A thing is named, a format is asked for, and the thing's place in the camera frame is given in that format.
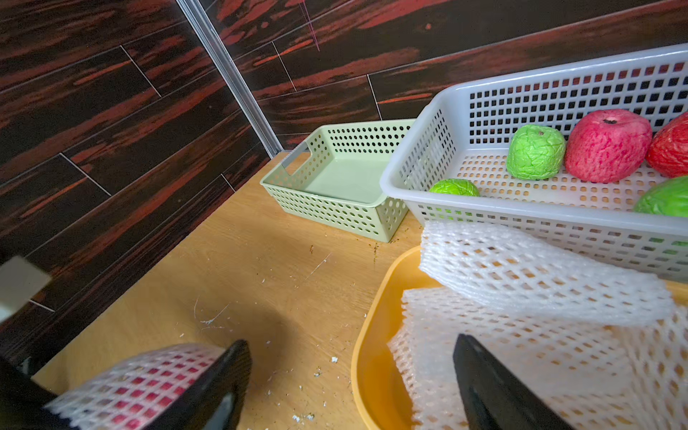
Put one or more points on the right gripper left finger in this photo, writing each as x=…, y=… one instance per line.
x=216, y=399

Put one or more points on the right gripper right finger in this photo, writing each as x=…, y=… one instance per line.
x=492, y=396

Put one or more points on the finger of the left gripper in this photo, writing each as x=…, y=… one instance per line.
x=23, y=402

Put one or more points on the white foam net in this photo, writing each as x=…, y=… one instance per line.
x=507, y=270
x=592, y=376

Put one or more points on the green apple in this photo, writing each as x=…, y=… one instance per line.
x=536, y=153
x=667, y=199
x=455, y=186

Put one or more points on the red apple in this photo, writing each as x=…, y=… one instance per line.
x=668, y=150

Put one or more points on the yellow plastic tray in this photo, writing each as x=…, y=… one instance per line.
x=379, y=392

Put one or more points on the white plastic basket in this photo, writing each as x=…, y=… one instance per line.
x=465, y=132

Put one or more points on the green plastic basket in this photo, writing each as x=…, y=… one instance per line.
x=333, y=177

